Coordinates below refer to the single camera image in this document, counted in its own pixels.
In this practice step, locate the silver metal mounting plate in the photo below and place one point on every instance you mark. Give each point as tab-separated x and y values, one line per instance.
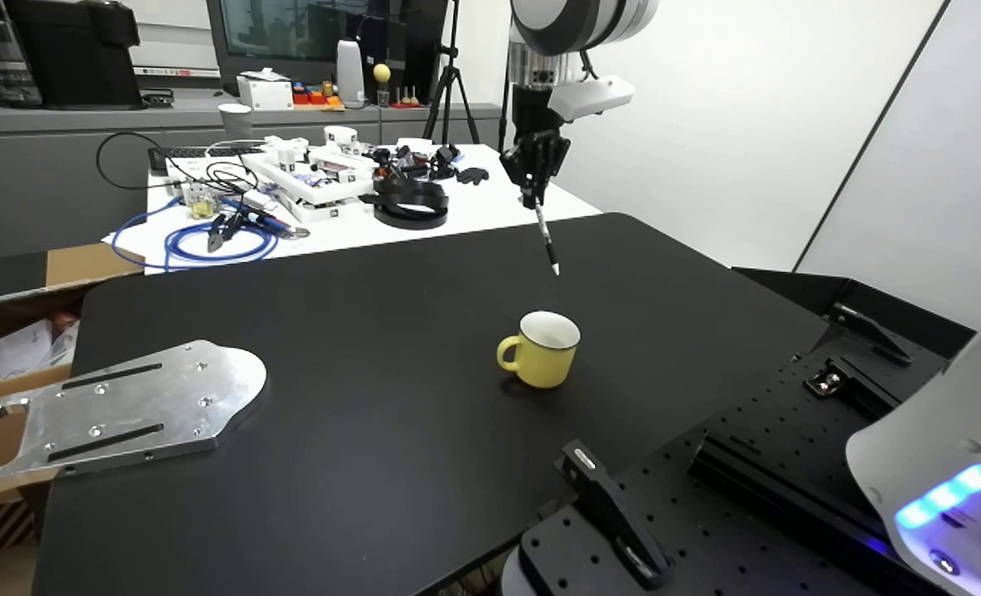
128	409

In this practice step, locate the yellow ceramic cup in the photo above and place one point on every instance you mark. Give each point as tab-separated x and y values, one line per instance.
542	365

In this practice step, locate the black aluminium rail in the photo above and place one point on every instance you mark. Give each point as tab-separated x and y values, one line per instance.
791	499

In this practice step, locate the large floor cardboard box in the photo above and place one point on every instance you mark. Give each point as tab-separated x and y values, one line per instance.
80	265

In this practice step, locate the black perforated breadboard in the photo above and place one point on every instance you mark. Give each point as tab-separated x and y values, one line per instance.
733	531

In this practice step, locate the white electronics board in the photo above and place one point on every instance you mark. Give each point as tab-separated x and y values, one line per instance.
313	177

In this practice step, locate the yellow ball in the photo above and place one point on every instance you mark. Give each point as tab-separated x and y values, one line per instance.
381	73

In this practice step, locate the black bracket clamp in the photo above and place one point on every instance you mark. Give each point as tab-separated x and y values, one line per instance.
860	332

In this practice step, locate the black toggle clamp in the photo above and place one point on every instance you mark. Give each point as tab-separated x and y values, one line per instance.
611	515

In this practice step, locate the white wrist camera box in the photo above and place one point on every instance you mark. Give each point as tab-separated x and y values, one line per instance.
592	96

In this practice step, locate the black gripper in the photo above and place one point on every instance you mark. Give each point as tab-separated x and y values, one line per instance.
538	128

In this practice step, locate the white cylindrical speaker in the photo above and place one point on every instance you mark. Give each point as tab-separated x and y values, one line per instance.
350	71

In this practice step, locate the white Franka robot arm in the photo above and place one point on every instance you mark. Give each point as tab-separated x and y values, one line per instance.
956	441

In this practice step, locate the black tripod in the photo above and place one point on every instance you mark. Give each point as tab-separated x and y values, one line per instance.
449	68

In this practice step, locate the white lidded container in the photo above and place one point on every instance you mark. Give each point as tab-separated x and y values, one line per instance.
263	91

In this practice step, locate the clear plastic bag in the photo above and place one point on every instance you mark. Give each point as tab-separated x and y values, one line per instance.
13	351

